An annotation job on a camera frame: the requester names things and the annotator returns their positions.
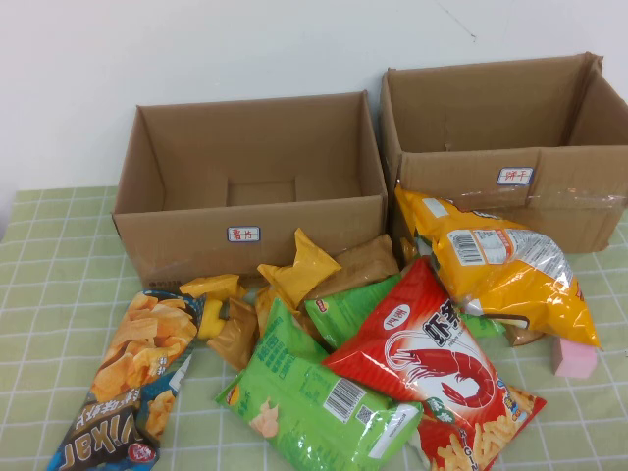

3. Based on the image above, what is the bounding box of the blue ridged chips bag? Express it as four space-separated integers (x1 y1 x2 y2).
46 288 207 471

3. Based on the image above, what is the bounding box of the large yellow chips bag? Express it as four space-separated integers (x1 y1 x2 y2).
394 184 602 350

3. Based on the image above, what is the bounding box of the brown snack packet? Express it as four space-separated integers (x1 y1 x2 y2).
205 296 260 373
303 234 401 300
503 321 546 348

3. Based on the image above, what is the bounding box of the orange snack packet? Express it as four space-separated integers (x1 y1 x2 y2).
253 286 301 340

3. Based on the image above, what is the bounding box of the cardboard box with small label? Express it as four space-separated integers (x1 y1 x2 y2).
110 90 390 295

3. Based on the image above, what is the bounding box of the yellow rubber toy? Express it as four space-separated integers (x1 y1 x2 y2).
192 298 231 340

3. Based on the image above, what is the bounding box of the red shrimp chips bag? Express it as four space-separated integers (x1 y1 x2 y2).
321 257 549 471

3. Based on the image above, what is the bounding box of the large green chips bag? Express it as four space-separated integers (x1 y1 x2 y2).
214 355 426 471

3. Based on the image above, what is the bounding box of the large taped cardboard box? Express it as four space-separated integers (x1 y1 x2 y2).
380 51 628 256

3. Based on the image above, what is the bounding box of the green checked tablecloth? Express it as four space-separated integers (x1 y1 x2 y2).
0 185 628 471

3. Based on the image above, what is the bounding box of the pink foam cube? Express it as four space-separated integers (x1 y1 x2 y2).
552 336 600 379

